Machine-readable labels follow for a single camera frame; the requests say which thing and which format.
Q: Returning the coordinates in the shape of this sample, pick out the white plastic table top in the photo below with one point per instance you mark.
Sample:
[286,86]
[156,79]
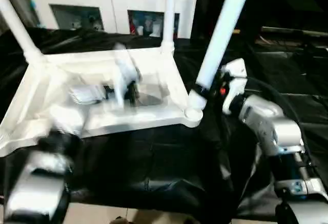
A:
[97,90]

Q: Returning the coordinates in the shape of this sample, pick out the white plastic table leg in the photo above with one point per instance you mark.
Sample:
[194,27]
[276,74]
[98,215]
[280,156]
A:
[169,11]
[220,34]
[18,24]

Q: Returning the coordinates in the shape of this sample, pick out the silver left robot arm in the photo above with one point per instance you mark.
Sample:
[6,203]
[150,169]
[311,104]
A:
[51,157]

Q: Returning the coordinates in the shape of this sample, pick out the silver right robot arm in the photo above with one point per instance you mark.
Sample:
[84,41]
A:
[277,137]

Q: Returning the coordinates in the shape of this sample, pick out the black mat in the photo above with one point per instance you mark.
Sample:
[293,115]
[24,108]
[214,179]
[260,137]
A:
[266,70]

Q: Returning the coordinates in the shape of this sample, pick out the white glass-door cabinet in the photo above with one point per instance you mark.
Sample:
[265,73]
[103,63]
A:
[113,1]

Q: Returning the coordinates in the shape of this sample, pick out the grey curtain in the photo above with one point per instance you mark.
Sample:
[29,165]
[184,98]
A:
[15,1]

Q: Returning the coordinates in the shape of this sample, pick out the black metal rail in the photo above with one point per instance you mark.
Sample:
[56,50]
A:
[297,34]

